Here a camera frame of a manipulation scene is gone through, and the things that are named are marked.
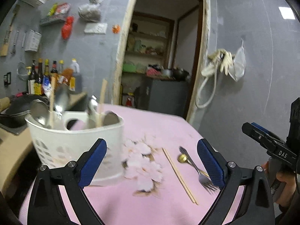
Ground wooden knife holder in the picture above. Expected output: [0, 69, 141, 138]
[1, 4, 20, 57]

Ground large steel spoon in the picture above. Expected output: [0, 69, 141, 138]
[30, 99, 50, 127]

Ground black wok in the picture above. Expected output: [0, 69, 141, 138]
[1, 94, 49, 128]

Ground clear plastic bag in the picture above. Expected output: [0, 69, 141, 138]
[228, 39, 247, 82]

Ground steel table knife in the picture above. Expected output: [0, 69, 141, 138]
[102, 111, 119, 126]

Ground white hose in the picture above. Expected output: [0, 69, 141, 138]
[195, 60, 220, 109]

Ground gold spoon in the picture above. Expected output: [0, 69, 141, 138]
[177, 154, 209, 177]

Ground green box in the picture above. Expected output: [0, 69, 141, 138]
[123, 63, 137, 73]

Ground small steel spoon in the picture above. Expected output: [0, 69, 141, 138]
[87, 95, 98, 122]

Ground dark sauce bottle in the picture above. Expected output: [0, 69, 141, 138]
[34, 58, 44, 95]

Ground pink floral tablecloth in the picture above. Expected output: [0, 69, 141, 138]
[18, 103, 247, 225]

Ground oil jug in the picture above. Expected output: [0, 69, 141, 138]
[69, 58, 82, 94]

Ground white plastic utensil holder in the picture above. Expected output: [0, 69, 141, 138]
[25, 111, 125, 186]

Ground rubber gloves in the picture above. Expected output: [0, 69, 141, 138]
[208, 49, 236, 76]

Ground grey wall shelf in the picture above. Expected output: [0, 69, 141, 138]
[40, 14, 67, 26]

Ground steel fork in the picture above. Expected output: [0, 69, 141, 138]
[179, 146, 218, 193]

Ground person right hand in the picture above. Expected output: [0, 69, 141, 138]
[276, 171, 299, 211]

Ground bag of dried goods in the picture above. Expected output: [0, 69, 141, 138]
[78, 0, 104, 22]

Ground grey cabinet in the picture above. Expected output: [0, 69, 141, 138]
[137, 77, 189, 117]

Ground red plastic bag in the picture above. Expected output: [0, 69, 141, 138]
[61, 16, 74, 40]

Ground white wall box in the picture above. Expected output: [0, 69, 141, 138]
[24, 29, 42, 52]

